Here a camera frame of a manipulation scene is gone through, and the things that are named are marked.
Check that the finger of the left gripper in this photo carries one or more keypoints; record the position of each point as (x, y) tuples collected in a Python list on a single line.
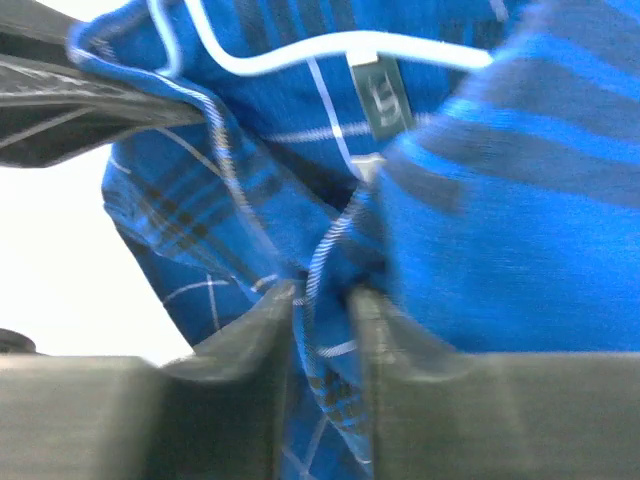
[(50, 110)]

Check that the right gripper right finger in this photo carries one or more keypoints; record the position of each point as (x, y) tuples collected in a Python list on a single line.
[(436, 413)]

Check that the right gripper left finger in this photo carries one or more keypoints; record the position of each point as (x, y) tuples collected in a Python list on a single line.
[(217, 414)]

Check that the blue plaid shirt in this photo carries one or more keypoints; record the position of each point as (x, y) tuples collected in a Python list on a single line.
[(498, 208)]

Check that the light blue wire hanger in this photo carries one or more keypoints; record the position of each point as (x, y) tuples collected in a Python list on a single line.
[(358, 47)]

